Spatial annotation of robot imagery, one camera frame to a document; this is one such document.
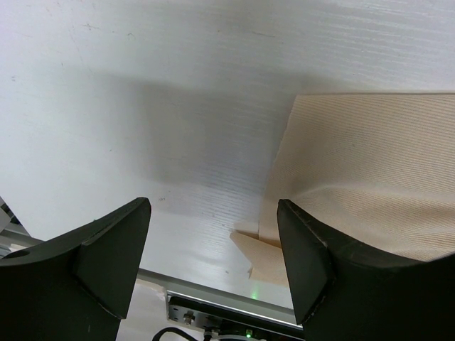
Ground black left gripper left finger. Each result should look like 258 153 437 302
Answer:
1 197 151 340

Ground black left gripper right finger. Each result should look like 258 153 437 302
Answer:
277 200 454 340

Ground beige trousers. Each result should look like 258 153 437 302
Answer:
230 93 454 286

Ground aluminium front table rail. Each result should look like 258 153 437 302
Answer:
0 227 296 324

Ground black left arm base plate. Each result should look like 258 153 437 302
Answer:
167 296 305 340

